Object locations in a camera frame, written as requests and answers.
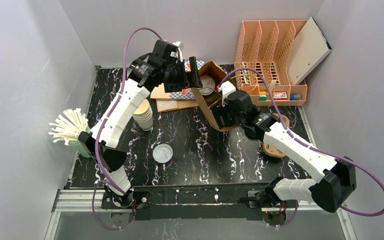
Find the brown paper bag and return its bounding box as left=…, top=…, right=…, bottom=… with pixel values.
left=190, top=61, right=239, bottom=132

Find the orange file organizer rack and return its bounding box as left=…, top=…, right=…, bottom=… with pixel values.
left=234, top=20, right=308, bottom=106

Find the stack of white lids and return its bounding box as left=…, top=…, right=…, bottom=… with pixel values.
left=132, top=99, right=153, bottom=131

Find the green cup of stirrers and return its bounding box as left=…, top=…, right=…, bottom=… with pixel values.
left=48, top=108, right=91, bottom=158

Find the white folder board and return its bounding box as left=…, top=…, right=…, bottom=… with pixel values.
left=286, top=17, right=332, bottom=85

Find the checkered paper sheet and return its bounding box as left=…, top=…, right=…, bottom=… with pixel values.
left=169, top=88, right=195, bottom=100

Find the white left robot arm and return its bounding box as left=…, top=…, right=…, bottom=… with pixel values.
left=78, top=40, right=203, bottom=196

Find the cardboard cup carrier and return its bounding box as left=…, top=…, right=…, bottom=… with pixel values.
left=262, top=116, right=289, bottom=160

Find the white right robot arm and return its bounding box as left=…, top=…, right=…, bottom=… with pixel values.
left=211, top=81, right=356, bottom=213

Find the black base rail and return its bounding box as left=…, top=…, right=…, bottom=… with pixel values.
left=122, top=184, right=292, bottom=214

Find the white lid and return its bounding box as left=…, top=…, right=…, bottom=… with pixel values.
left=152, top=143, right=173, bottom=164
left=199, top=75, right=216, bottom=96

